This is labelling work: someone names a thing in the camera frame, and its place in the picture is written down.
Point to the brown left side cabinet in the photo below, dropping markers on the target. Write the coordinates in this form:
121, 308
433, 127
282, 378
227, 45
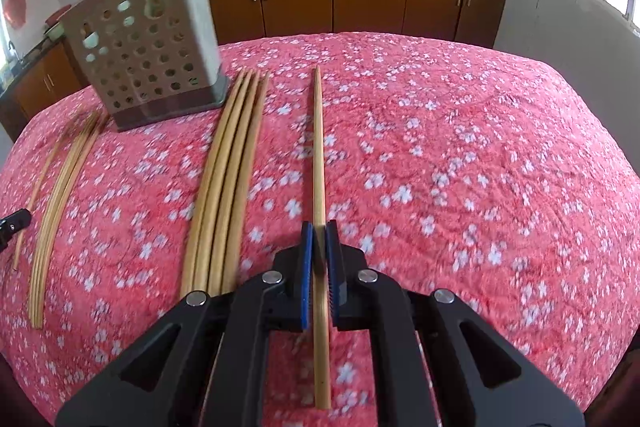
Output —
53, 75

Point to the wooden chopstick of four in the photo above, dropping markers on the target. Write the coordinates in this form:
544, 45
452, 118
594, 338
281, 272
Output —
189, 260
209, 196
234, 243
224, 180

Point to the thin bamboo chopstick left bundle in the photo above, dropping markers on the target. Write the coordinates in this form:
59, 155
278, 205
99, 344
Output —
45, 229

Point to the thin bamboo chopstick right bundle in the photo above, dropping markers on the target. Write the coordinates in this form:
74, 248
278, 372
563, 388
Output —
73, 178

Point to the thin bamboo chopstick far left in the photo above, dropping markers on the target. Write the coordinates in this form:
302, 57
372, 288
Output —
68, 130

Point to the red bowl on wall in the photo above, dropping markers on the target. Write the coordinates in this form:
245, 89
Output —
15, 13

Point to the thin bamboo chopstick middle bundle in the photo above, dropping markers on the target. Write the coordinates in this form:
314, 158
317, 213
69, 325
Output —
54, 227

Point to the beige perforated utensil holder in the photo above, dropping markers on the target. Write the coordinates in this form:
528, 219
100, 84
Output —
148, 60

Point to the black other gripper tip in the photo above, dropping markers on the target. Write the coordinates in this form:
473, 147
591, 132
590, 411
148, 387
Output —
12, 225

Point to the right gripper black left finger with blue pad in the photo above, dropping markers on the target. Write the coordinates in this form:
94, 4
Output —
203, 362

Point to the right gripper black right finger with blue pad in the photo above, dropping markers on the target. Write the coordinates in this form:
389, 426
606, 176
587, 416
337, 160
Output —
436, 362

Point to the thin bamboo chopstick bundle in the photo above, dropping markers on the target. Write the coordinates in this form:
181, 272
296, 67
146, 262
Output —
73, 178
45, 229
54, 227

